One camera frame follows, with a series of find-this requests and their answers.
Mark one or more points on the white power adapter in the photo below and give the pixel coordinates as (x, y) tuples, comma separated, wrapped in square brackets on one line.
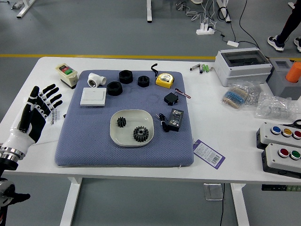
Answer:
[(232, 43)]

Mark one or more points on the orange cylinder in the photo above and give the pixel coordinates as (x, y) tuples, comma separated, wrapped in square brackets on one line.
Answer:
[(294, 73)]

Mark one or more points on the big black gear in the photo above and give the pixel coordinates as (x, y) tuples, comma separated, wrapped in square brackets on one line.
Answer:
[(141, 134)]

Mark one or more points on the white power strip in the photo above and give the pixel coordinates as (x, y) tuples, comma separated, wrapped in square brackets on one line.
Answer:
[(204, 31)]

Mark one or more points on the white table leg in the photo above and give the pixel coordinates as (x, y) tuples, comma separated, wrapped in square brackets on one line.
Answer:
[(240, 204), (70, 202)]

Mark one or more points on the beige red-green switch box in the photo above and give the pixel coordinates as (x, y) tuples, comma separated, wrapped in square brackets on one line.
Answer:
[(68, 76)]

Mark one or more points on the small black hex nut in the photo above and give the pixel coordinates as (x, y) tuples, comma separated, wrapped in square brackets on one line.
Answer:
[(143, 81)]

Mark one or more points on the three-button control box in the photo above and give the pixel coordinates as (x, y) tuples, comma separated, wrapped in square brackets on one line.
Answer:
[(268, 139)]

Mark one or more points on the grey electrical enclosure box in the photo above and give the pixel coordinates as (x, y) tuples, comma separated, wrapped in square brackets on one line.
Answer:
[(242, 70)]

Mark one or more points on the printed clear plastic bag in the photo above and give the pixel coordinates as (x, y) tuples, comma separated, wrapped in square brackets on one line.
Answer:
[(54, 117)]

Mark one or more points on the person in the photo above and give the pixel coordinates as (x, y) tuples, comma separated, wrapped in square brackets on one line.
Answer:
[(289, 23)]

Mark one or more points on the black scissors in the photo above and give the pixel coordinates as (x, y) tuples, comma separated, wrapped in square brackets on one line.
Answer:
[(297, 123)]

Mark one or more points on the clear bag of screws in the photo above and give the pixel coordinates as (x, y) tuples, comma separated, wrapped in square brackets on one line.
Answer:
[(253, 96)]

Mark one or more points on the big black hex nut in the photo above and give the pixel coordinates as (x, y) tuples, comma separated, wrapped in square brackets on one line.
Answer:
[(114, 89), (126, 77)]

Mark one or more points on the black digital controller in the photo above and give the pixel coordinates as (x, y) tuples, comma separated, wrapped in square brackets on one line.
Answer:
[(175, 118)]

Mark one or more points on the white square plate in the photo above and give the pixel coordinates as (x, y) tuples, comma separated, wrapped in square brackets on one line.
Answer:
[(141, 117)]

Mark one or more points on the green battery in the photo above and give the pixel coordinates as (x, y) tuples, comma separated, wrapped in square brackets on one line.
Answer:
[(203, 68), (207, 68)]

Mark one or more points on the grey foam block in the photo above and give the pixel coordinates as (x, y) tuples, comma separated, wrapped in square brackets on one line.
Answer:
[(282, 84)]

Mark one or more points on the yellow tape measure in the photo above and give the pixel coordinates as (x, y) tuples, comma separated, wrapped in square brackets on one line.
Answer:
[(164, 81)]

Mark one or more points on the blue-grey cushion mat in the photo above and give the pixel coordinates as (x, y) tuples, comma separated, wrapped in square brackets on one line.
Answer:
[(131, 155)]

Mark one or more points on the bubble wrap bag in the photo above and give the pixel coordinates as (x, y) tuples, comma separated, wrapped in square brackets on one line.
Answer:
[(275, 107)]

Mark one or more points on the bag of resistors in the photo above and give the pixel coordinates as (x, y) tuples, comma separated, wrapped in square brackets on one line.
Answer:
[(235, 96)]

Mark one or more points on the white wall switch plate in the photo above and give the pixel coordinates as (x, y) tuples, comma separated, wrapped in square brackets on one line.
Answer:
[(92, 97)]

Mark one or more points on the purple label tag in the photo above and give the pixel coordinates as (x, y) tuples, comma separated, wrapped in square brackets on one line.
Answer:
[(208, 154)]

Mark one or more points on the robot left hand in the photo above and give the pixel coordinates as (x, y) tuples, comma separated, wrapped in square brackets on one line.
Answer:
[(33, 122)]

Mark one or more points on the white pipe tee fitting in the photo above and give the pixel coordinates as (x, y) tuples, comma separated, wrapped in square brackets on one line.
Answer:
[(95, 80)]

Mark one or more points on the two-button control box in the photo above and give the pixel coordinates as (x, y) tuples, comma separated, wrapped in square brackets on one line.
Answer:
[(275, 162)]

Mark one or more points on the black table control panel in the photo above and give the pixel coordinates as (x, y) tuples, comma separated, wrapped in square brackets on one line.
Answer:
[(272, 188)]

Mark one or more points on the white desk leg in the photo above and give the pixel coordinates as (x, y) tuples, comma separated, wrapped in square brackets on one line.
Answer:
[(225, 10), (24, 10), (149, 11)]

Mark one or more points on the clear plastic holder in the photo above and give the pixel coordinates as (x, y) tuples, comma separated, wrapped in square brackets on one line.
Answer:
[(212, 191)]

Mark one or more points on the small black gear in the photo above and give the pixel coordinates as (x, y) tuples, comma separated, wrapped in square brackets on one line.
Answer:
[(121, 122)]

